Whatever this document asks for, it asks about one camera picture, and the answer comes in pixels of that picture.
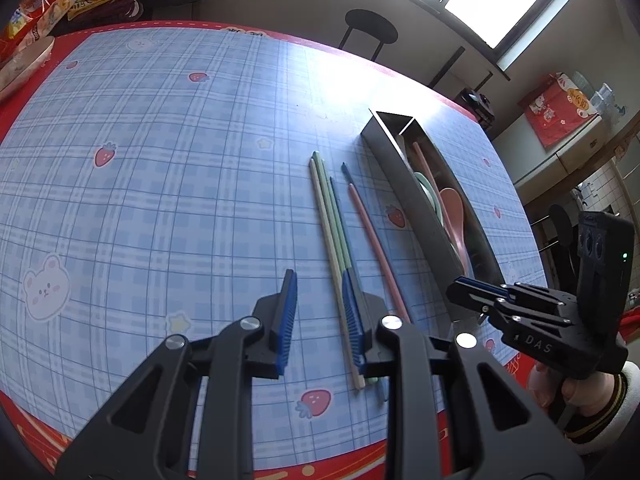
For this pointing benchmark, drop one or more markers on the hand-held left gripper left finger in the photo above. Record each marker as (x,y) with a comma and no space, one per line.
(286,330)

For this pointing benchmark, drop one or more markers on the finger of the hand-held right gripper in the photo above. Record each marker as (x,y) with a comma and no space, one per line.
(475,300)
(545,294)

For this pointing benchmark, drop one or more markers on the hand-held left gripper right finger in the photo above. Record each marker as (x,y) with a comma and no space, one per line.
(352,325)

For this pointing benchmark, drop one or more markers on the pink spoon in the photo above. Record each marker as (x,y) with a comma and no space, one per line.
(452,210)

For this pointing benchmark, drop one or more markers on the blue chopstick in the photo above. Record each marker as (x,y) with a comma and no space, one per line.
(345,172)
(339,220)

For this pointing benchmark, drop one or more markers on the beige chopstick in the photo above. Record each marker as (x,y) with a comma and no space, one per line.
(323,220)

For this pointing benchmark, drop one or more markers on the green chopstick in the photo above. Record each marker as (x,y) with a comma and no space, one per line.
(331,210)

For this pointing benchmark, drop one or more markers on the light green spoon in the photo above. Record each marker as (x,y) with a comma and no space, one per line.
(425,185)

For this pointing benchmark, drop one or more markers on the metal utensil tray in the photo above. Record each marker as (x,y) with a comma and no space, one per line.
(400,170)

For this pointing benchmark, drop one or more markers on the person's right hand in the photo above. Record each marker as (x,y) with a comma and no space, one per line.
(545,385)

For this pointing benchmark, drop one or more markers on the black folding chair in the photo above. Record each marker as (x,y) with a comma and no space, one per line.
(560,225)

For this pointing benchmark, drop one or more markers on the white fridge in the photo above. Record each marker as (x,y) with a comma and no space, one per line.
(560,160)

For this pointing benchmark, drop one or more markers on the red printed cloth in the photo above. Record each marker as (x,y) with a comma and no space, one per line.
(555,110)

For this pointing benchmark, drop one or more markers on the clear plastic containers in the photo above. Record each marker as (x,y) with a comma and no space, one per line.
(600,92)

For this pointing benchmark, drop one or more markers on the rice cooker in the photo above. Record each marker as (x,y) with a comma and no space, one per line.
(477,107)

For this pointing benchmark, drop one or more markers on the blue plaid table mat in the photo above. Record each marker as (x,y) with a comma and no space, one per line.
(175,160)

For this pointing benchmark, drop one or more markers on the black metal rack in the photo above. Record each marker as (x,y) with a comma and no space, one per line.
(450,67)

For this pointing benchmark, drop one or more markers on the black round stool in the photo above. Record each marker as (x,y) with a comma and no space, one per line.
(370,25)

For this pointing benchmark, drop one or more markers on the dark framed window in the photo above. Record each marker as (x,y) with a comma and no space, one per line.
(500,0)

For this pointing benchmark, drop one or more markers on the maroon cloth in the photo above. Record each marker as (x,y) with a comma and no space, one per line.
(120,10)

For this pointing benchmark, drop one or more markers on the patterned ceramic bowl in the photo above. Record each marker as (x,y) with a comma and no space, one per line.
(25,70)

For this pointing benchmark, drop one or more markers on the red snack bag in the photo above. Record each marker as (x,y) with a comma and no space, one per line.
(30,5)

